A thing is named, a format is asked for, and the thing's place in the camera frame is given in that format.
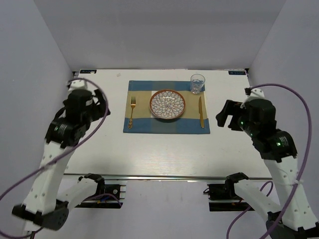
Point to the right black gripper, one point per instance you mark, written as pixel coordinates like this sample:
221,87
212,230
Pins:
232,108

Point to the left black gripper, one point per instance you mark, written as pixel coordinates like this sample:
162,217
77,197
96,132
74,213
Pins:
100,109

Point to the gold knife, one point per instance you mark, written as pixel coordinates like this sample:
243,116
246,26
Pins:
201,112

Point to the gold fork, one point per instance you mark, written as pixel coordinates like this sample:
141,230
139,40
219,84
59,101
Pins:
133,105

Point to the clear drinking glass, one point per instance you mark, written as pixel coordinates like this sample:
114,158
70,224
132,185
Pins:
197,82

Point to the blue beige white cloth napkin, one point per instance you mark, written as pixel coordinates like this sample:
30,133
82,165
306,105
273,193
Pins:
145,122

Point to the floral ceramic plate orange rim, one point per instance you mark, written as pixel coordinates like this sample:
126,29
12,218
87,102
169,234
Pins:
167,104

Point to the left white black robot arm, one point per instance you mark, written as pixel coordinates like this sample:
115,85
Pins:
43,206

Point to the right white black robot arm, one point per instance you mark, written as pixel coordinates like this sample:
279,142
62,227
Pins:
292,217

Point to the right blue table sticker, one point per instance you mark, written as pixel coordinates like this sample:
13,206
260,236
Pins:
236,72

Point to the blue table sticker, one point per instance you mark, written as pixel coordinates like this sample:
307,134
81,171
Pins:
236,72
88,71

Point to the left blue table sticker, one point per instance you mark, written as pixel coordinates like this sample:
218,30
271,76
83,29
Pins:
88,71

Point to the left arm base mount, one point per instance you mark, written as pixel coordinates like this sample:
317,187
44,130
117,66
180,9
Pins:
109,194

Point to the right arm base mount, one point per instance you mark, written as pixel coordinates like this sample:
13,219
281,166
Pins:
220,200

